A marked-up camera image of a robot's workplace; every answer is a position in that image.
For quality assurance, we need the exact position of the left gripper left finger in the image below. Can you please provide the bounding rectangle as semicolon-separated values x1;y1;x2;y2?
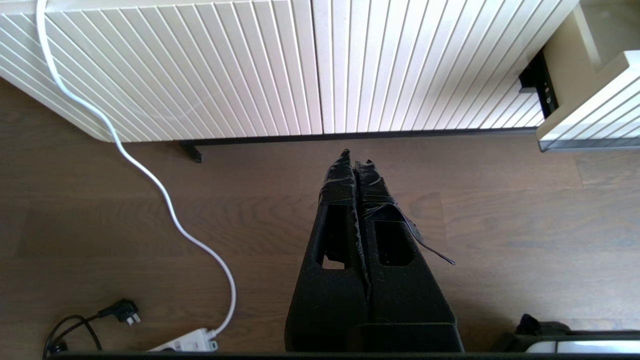
284;148;371;352

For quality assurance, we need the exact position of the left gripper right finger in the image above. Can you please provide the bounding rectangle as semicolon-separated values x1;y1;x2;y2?
354;159;464;352

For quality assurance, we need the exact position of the cream cabinet drawer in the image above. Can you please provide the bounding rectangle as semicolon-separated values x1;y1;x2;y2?
536;0;640;152

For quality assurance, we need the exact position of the black white robot base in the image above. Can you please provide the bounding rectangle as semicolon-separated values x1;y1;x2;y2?
492;313;640;354

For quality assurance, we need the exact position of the black metal bracket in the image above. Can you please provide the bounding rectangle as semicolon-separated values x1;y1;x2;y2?
180;141;203;164

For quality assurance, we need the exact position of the cream TV cabinet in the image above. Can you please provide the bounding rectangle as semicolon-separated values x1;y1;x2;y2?
0;0;581;147

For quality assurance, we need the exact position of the white floor power strip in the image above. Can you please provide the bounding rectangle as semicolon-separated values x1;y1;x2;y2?
147;327;219;353

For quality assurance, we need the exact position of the black plug with cable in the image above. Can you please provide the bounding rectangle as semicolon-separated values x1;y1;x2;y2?
44;298;142;357

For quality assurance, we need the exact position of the thick white cable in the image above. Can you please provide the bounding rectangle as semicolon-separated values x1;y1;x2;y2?
36;0;237;339

